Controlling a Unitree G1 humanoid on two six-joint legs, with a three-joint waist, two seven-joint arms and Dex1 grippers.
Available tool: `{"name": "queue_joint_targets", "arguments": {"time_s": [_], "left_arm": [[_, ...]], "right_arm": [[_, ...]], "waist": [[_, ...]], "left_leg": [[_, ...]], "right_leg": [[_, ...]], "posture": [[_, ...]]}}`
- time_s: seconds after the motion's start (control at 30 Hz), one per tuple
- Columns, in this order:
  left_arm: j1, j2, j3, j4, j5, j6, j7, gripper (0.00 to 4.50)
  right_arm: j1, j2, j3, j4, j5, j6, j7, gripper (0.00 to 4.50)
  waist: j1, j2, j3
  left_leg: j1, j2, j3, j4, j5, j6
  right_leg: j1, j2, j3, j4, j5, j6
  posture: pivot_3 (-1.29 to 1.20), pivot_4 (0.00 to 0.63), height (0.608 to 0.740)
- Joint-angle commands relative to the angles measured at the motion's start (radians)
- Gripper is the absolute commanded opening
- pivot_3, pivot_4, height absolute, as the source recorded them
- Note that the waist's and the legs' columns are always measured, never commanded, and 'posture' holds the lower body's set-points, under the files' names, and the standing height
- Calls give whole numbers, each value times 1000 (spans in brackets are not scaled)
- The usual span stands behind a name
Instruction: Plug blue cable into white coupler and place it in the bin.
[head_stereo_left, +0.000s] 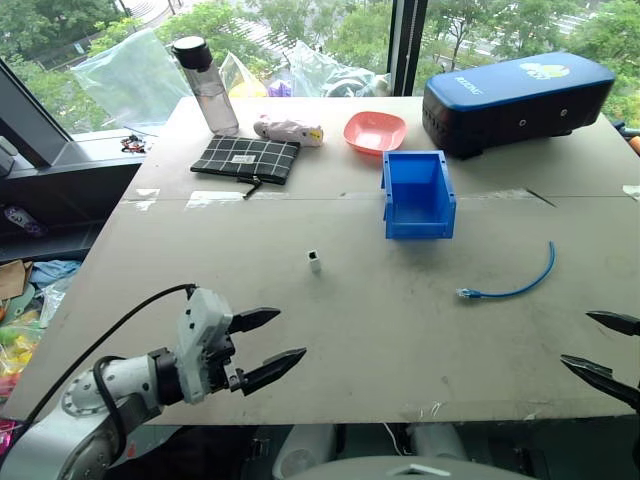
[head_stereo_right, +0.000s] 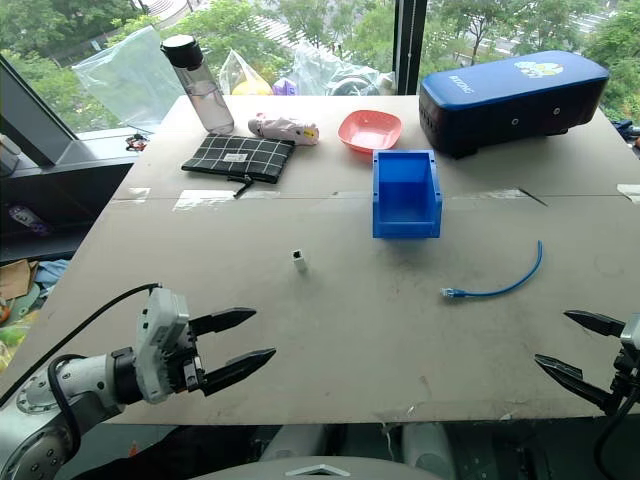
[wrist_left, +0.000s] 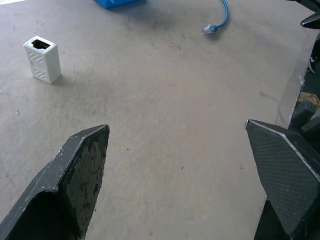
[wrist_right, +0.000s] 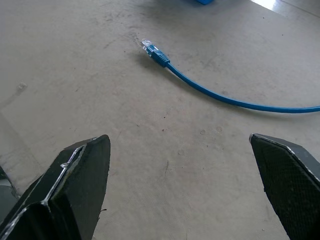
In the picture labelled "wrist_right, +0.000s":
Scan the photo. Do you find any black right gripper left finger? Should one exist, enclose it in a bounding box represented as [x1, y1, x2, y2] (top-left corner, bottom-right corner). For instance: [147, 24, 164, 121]
[0, 134, 111, 240]

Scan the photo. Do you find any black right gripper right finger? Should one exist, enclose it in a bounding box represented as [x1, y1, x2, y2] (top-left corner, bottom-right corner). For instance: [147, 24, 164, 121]
[248, 133, 320, 240]

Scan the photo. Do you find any blue box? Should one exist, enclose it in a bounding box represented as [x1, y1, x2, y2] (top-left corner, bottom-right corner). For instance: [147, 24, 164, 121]
[184, 0, 219, 6]

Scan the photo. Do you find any blue Ethernet cable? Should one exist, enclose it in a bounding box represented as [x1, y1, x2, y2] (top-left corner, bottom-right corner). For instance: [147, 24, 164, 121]
[140, 38, 320, 114]

